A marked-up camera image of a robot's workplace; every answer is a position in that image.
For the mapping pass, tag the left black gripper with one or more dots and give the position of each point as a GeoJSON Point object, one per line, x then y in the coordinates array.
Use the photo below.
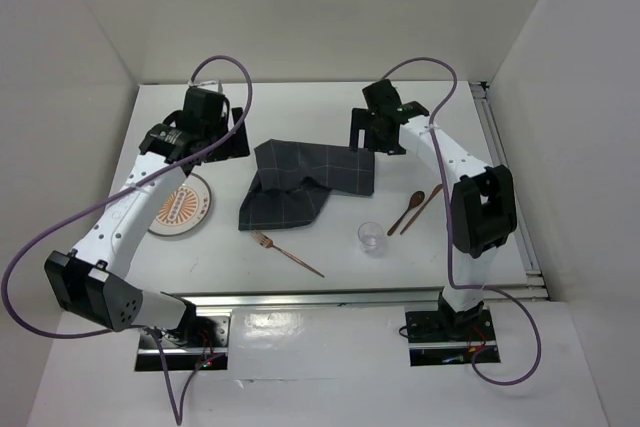
{"type": "Point", "coordinates": [235, 147]}

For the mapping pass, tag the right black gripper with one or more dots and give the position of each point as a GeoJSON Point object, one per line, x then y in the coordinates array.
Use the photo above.
{"type": "Point", "coordinates": [362, 120]}

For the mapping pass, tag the dark checked cloth napkin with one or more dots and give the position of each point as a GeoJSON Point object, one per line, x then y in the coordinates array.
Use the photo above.
{"type": "Point", "coordinates": [294, 180]}

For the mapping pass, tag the orange patterned round plate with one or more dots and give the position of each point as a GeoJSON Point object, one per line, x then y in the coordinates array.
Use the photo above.
{"type": "Point", "coordinates": [185, 209]}

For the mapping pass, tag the copper fork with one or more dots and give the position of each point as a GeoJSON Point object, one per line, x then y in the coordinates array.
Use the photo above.
{"type": "Point", "coordinates": [267, 243]}

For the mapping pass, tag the copper spoon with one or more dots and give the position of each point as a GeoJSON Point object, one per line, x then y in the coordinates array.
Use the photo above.
{"type": "Point", "coordinates": [415, 201]}

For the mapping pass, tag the clear plastic cup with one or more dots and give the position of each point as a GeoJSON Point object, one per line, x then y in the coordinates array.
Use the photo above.
{"type": "Point", "coordinates": [371, 238]}

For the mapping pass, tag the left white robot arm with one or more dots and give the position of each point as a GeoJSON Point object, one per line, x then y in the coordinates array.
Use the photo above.
{"type": "Point", "coordinates": [90, 280]}

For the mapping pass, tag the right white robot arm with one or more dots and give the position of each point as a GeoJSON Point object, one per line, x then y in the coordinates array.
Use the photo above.
{"type": "Point", "coordinates": [480, 201]}

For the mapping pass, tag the copper knife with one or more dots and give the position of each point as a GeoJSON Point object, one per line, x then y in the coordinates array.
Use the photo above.
{"type": "Point", "coordinates": [423, 206]}

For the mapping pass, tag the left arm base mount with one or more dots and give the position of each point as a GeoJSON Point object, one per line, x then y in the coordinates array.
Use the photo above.
{"type": "Point", "coordinates": [210, 349]}

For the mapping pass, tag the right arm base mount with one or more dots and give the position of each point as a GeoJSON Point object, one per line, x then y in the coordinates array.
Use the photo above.
{"type": "Point", "coordinates": [430, 345]}

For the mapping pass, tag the aluminium rail frame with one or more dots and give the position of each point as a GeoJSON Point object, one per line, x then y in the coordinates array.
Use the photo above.
{"type": "Point", "coordinates": [220, 258]}

